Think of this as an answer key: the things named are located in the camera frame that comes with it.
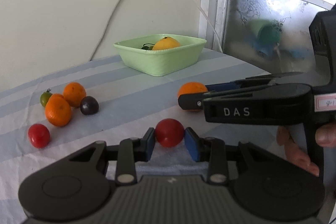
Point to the striped blue white cloth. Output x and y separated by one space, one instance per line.
118 87

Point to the large yellow grapefruit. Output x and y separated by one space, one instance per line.
166 44

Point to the dark purple tomato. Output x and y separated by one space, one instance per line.
89 106

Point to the person's right hand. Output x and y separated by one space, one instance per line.
291 150

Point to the orange tomato green calyx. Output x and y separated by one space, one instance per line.
147 47

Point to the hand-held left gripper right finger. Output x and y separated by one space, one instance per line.
191 145

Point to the orange tangerine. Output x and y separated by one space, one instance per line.
57 95
74 94
58 111
191 88

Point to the white framed patterned window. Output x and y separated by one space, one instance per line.
236 3

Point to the light green plastic basin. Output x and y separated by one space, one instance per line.
157 62

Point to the red cherry tomato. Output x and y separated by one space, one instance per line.
38 135
169 134

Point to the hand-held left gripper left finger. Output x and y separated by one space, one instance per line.
149 144

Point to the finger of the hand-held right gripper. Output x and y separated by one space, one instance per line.
190 102
220 87

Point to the green cup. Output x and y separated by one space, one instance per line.
266 31

